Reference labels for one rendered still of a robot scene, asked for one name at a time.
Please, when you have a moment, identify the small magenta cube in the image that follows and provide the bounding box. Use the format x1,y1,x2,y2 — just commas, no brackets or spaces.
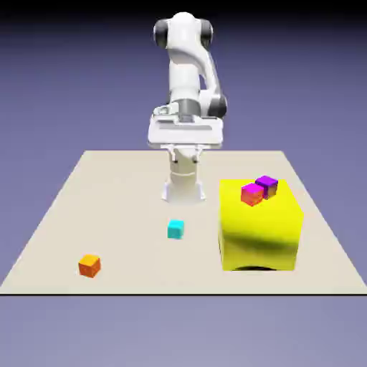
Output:
240,183,265,207

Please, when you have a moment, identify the small purple cube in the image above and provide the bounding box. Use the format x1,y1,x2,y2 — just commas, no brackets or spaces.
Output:
254,175,280,201

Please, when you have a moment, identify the small cyan cube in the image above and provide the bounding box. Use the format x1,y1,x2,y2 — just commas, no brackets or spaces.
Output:
166,219,185,240

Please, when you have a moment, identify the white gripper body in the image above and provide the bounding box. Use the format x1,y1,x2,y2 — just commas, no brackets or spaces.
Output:
147,115,224,149

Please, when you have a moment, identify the large yellow box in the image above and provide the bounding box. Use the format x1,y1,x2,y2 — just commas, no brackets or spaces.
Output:
218,178,305,272

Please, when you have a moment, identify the small orange cube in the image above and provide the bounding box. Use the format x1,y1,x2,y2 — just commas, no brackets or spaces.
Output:
77,254,102,279

